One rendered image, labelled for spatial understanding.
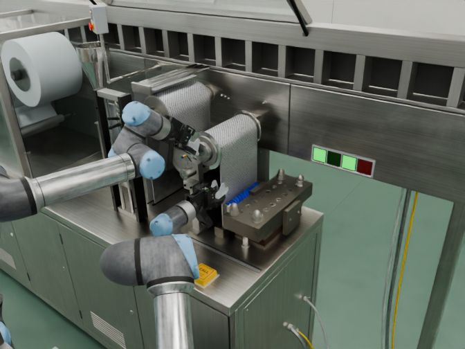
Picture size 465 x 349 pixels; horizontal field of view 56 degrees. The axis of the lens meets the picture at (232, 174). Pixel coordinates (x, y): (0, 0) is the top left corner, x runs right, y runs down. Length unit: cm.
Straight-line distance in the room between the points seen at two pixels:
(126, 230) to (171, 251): 78
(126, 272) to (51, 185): 28
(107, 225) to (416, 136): 122
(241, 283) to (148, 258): 53
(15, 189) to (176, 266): 42
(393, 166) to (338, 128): 24
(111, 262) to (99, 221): 82
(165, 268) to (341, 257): 217
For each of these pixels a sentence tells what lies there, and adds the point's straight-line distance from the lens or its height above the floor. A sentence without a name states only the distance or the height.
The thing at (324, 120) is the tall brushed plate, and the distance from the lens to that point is 167.
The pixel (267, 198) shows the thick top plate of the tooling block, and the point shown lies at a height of 103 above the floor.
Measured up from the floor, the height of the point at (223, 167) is 119.
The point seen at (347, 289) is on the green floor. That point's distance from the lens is 288.
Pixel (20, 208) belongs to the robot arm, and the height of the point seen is 139.
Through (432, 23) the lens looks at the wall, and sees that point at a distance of 390.
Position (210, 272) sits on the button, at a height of 92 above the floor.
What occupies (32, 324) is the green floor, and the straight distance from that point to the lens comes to 290.
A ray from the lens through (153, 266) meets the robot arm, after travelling 108.
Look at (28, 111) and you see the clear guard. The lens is 226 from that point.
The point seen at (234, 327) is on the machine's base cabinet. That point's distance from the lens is 155.
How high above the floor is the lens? 193
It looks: 28 degrees down
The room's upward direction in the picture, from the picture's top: 2 degrees counter-clockwise
